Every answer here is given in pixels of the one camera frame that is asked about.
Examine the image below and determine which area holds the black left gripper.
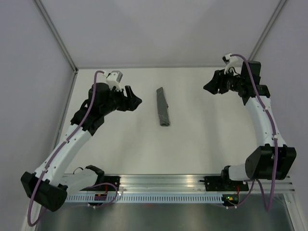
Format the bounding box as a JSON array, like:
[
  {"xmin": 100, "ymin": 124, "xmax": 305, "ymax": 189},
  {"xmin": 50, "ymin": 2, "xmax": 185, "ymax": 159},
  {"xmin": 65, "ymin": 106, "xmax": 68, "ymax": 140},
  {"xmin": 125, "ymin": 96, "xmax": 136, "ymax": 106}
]
[{"xmin": 101, "ymin": 85, "xmax": 142, "ymax": 116}]

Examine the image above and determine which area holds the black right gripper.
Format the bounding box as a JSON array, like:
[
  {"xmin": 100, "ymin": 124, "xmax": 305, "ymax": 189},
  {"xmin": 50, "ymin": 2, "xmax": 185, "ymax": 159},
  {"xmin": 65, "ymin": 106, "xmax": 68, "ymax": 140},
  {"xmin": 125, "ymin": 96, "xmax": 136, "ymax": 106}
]
[{"xmin": 203, "ymin": 67, "xmax": 244, "ymax": 95}]

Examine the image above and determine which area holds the grey cloth napkin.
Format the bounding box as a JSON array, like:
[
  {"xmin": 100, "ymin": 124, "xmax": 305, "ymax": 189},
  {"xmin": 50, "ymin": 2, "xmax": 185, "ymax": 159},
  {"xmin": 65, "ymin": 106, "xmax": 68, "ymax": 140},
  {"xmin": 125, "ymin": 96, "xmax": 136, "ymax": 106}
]
[{"xmin": 156, "ymin": 87, "xmax": 170, "ymax": 127}]

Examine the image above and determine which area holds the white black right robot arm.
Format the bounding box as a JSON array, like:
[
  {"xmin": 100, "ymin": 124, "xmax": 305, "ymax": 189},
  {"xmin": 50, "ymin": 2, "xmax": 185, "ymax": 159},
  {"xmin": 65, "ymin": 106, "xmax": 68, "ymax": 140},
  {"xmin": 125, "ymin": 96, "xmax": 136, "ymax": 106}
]
[{"xmin": 203, "ymin": 61, "xmax": 296, "ymax": 190}]

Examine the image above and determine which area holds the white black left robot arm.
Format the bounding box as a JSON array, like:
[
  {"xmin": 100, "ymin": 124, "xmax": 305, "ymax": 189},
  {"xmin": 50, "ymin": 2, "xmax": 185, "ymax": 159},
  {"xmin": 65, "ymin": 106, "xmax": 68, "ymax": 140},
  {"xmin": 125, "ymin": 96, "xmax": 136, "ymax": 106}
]
[{"xmin": 21, "ymin": 83, "xmax": 142, "ymax": 212}]

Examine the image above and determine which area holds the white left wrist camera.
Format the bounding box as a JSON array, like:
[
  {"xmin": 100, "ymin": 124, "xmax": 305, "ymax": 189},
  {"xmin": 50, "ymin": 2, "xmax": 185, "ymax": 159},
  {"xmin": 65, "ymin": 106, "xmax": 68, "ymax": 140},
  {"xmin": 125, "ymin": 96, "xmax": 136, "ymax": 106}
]
[{"xmin": 103, "ymin": 71, "xmax": 123, "ymax": 91}]

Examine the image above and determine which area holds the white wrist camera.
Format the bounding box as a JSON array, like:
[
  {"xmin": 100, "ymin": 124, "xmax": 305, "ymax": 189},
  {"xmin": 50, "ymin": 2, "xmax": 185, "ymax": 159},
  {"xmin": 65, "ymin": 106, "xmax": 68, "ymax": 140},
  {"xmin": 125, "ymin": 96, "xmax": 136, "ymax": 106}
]
[
  {"xmin": 222, "ymin": 53, "xmax": 238, "ymax": 74},
  {"xmin": 103, "ymin": 71, "xmax": 123, "ymax": 91}
]

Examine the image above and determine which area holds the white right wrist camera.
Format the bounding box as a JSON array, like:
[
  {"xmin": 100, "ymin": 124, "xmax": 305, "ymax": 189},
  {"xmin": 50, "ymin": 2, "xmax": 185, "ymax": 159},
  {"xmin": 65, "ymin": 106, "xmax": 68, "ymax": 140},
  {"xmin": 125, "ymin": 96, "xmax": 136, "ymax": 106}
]
[{"xmin": 222, "ymin": 53, "xmax": 238, "ymax": 74}]

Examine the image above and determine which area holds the aluminium left side rail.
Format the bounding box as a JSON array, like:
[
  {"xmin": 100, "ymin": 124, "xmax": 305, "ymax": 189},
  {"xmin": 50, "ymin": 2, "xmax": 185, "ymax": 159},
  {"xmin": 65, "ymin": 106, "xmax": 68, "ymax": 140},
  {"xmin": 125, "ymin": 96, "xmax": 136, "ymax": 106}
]
[{"xmin": 43, "ymin": 70, "xmax": 78, "ymax": 165}]

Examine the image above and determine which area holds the aluminium rail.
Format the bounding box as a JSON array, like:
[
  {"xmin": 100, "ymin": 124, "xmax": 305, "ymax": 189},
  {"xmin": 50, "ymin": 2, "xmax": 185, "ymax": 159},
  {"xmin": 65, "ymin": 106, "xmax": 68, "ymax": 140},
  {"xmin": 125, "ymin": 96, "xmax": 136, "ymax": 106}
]
[
  {"xmin": 60, "ymin": 172, "xmax": 296, "ymax": 193},
  {"xmin": 43, "ymin": 70, "xmax": 78, "ymax": 165}
]

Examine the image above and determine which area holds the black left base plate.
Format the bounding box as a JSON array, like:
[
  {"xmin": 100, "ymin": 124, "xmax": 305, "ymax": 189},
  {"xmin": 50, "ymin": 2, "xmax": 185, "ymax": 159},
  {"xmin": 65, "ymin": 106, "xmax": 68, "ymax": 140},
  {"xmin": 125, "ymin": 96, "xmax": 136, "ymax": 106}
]
[{"xmin": 96, "ymin": 175, "xmax": 121, "ymax": 192}]

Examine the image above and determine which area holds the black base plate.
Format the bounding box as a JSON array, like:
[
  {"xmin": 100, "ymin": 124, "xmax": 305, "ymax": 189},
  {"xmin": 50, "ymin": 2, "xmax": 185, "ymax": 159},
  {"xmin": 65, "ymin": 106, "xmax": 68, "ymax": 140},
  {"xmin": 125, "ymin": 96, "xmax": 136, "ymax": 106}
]
[
  {"xmin": 96, "ymin": 175, "xmax": 121, "ymax": 192},
  {"xmin": 200, "ymin": 176, "xmax": 249, "ymax": 192}
]

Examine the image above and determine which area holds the aluminium front rail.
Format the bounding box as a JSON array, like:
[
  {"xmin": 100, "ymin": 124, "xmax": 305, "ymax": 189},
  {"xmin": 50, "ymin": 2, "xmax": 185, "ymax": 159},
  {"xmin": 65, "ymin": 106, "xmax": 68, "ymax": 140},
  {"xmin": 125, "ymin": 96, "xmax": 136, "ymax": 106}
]
[{"xmin": 60, "ymin": 172, "xmax": 296, "ymax": 193}]

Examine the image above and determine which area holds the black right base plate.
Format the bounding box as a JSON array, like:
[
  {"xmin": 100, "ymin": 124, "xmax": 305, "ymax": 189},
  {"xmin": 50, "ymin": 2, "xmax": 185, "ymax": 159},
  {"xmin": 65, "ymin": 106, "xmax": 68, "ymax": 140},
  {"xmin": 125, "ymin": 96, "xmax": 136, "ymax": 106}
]
[{"xmin": 200, "ymin": 176, "xmax": 249, "ymax": 192}]

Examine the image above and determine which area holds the white slotted cable duct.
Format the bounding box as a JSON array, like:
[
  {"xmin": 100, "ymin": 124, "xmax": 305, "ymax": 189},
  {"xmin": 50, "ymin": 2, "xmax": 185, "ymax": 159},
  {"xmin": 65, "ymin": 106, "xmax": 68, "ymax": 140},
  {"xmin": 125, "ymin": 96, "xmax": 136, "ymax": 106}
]
[{"xmin": 66, "ymin": 193, "xmax": 223, "ymax": 204}]

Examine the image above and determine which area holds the aluminium frame post right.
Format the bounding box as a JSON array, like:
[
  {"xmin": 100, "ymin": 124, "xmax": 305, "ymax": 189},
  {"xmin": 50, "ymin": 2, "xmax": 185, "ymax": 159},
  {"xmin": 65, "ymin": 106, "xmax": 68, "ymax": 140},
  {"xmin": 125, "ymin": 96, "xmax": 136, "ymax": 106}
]
[{"xmin": 248, "ymin": 0, "xmax": 289, "ymax": 60}]

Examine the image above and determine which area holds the aluminium frame post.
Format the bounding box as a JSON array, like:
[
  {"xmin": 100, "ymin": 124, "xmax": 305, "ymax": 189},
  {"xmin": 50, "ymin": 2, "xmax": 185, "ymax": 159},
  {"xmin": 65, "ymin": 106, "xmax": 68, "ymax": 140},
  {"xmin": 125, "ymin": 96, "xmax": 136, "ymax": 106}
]
[
  {"xmin": 33, "ymin": 0, "xmax": 78, "ymax": 73},
  {"xmin": 248, "ymin": 0, "xmax": 289, "ymax": 60}
]

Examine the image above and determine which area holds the aluminium frame post left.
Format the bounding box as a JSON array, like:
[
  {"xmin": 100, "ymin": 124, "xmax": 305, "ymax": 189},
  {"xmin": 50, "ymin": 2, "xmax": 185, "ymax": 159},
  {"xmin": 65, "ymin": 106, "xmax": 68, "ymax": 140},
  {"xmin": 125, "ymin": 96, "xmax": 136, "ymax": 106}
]
[{"xmin": 33, "ymin": 0, "xmax": 78, "ymax": 73}]

